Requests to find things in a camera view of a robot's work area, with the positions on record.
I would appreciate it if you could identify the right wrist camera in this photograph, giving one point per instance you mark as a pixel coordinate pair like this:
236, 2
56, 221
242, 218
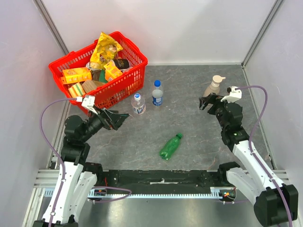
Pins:
234, 94

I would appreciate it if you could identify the green plastic bottle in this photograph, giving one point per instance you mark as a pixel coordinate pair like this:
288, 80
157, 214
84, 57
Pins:
170, 147

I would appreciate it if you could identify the striped sponge block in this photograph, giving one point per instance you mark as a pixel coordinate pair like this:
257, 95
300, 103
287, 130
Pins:
76, 90

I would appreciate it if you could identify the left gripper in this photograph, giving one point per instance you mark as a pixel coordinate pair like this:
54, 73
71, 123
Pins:
111, 118

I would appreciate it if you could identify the clear Pocari Sweat bottle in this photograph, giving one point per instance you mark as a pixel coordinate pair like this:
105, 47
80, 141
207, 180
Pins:
138, 104

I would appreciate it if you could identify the red plastic shopping basket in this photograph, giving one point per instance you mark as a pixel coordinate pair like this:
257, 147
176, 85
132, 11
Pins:
112, 92

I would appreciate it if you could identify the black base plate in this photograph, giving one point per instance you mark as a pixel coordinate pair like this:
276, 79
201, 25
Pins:
164, 181

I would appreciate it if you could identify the orange snack box left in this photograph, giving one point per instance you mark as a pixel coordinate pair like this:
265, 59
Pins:
70, 76

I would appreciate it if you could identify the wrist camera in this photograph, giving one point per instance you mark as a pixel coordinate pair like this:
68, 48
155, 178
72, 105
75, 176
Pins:
88, 103
234, 94

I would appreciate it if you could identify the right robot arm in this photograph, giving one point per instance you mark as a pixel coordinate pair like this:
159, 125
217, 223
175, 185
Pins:
274, 202

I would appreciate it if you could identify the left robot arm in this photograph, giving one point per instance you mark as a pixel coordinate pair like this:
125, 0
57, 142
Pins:
77, 176

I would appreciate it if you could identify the blue cap drink bottle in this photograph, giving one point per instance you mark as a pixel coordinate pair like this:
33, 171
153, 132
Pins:
157, 93

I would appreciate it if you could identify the orange snack box right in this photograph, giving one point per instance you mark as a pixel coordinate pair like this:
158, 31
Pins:
111, 71

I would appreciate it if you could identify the yellow snack bag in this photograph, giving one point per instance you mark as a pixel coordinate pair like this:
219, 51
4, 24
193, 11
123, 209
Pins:
105, 51

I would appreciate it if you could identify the white cable duct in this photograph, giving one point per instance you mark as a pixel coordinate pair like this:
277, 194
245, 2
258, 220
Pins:
102, 192

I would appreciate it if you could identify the beige pump dispenser bottle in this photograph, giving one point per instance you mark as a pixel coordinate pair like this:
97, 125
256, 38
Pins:
214, 87

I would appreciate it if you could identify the dark round can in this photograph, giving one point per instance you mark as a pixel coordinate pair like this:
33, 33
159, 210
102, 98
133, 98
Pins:
121, 64

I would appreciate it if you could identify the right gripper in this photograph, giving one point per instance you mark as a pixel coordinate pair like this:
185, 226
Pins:
213, 104

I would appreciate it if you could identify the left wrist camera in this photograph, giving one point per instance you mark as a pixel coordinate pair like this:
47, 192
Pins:
88, 103

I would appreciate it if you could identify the orange snack box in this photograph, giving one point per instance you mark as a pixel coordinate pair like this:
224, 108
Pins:
70, 76
111, 71

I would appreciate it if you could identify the brown wooden block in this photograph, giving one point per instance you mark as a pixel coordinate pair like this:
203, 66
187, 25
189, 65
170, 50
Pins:
91, 85

